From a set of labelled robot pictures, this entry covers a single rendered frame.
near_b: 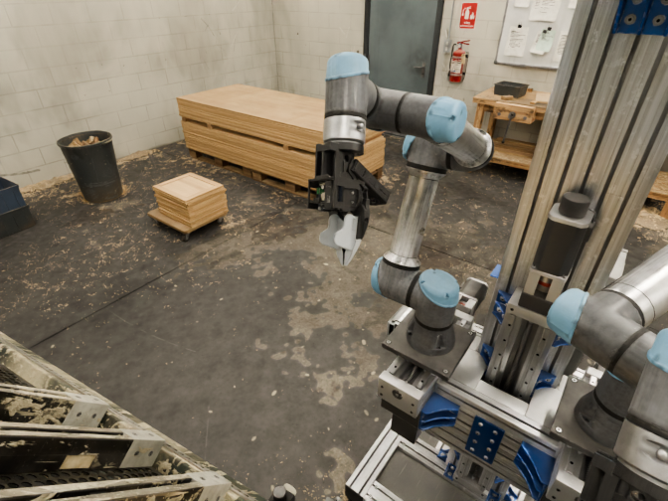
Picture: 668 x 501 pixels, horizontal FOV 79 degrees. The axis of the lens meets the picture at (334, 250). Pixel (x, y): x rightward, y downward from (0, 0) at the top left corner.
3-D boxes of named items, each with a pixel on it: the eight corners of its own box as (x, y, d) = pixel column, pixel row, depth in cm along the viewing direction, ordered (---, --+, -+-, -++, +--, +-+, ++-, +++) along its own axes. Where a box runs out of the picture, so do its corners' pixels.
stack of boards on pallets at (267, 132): (384, 176, 492) (388, 110, 449) (331, 209, 422) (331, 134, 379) (245, 137, 615) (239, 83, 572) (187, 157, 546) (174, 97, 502)
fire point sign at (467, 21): (474, 29, 493) (478, 2, 477) (473, 29, 493) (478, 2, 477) (458, 28, 503) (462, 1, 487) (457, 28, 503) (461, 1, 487)
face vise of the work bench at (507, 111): (529, 140, 448) (539, 104, 426) (522, 147, 430) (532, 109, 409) (493, 134, 468) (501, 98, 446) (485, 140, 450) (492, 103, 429)
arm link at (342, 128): (345, 129, 77) (377, 121, 71) (344, 153, 77) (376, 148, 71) (314, 120, 72) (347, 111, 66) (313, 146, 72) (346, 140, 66)
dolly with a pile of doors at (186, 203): (232, 222, 399) (226, 184, 377) (187, 245, 364) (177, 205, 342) (193, 205, 430) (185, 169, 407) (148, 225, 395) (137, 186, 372)
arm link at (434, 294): (444, 334, 115) (452, 298, 108) (403, 315, 122) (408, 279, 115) (460, 311, 124) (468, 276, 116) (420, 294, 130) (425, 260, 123)
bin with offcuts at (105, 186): (138, 193, 453) (121, 136, 417) (92, 210, 419) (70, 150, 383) (114, 182, 479) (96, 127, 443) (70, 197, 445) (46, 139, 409)
